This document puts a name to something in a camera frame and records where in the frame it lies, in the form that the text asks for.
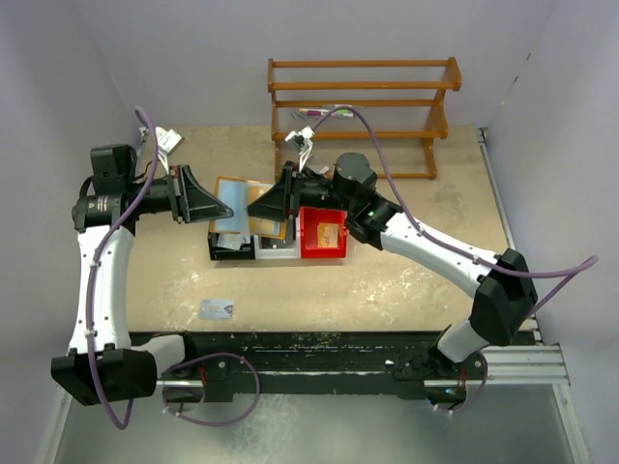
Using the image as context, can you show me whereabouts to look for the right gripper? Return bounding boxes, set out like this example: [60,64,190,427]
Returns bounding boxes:
[244,161,355,222]

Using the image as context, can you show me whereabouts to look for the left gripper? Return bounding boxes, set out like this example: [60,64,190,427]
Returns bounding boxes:
[128,164,234,223]

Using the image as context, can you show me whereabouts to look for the orange card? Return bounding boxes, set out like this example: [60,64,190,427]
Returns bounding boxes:
[249,217,286,240]
[316,222,339,249]

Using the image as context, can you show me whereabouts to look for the orange leather card holder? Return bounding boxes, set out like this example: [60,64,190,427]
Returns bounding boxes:
[209,176,296,242]

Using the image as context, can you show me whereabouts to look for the white card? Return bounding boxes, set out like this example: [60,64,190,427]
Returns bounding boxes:
[198,299,234,320]

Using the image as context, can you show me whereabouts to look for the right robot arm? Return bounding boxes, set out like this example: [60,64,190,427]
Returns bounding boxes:
[247,153,538,378]

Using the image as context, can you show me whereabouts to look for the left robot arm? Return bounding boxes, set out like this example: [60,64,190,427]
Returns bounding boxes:
[50,145,233,406]

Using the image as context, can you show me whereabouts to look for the white cards in bin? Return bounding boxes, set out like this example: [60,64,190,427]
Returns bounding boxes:
[217,233,251,250]

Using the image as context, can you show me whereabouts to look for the orange card in bin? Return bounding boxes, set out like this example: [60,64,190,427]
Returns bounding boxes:
[316,222,339,249]

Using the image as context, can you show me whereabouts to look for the red plastic bin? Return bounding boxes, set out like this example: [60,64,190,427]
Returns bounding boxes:
[299,207,348,259]

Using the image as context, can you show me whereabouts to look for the white plastic bin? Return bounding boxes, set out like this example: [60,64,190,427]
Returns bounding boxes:
[253,236,301,260]

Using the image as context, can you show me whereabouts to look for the black plastic bin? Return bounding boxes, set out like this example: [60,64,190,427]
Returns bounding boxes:
[207,232,255,261]

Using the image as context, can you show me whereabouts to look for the markers on shelf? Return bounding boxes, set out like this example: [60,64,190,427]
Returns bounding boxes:
[289,104,355,121]

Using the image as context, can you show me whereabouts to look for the wooden shelf rack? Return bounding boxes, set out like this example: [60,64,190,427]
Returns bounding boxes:
[267,56,462,182]

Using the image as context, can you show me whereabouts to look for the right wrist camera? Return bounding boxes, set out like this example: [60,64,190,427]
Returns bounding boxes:
[284,126,314,171]

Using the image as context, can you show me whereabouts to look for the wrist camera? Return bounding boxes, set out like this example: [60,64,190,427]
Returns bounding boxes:
[284,126,314,171]
[156,127,184,171]

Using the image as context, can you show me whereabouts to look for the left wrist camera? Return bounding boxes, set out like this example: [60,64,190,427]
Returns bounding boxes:
[156,127,184,171]

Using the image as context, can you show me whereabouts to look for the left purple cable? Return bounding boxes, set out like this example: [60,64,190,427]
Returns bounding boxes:
[86,105,161,430]

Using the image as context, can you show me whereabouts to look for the purple cable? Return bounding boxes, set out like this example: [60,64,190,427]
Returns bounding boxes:
[309,105,600,320]
[86,105,161,430]

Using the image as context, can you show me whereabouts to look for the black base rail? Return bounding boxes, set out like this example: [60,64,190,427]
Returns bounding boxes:
[159,332,487,403]

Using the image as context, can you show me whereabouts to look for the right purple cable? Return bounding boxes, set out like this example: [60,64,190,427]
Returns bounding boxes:
[309,105,600,320]

